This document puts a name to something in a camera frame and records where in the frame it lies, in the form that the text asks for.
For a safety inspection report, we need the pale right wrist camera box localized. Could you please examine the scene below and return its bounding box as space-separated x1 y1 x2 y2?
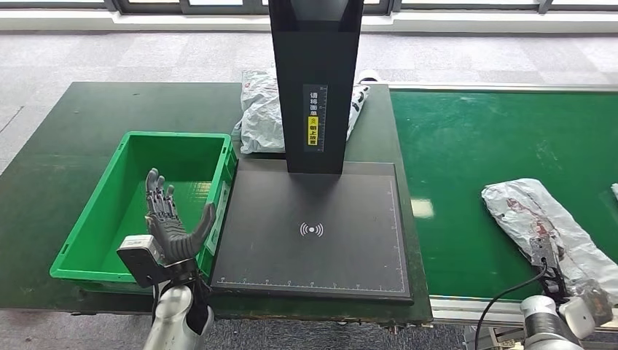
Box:
528 234 563 271

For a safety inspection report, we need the black cable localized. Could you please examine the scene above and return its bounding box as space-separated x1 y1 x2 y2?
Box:
474 260 549 350

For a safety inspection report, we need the green plastic crate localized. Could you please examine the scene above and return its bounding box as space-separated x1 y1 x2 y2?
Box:
50 131 238 295

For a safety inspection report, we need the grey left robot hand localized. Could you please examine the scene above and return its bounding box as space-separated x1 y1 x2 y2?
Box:
144 168 217 267

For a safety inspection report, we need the green conveyor belt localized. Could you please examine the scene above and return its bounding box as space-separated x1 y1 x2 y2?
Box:
388 82 618 350

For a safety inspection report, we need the white parcel bag black print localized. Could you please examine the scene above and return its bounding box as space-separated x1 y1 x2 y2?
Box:
231 69 372 155

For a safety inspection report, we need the grey parcel bag red print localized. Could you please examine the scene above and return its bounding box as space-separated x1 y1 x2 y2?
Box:
481 179 618 308

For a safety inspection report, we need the black inbound scanner machine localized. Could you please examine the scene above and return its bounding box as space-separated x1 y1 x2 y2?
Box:
211 0 415 304

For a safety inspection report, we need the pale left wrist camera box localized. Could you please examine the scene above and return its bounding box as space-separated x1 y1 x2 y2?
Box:
117 234 168 289

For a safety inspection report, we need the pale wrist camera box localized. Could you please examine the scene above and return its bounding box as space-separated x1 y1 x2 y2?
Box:
528 234 563 271
117 234 168 289

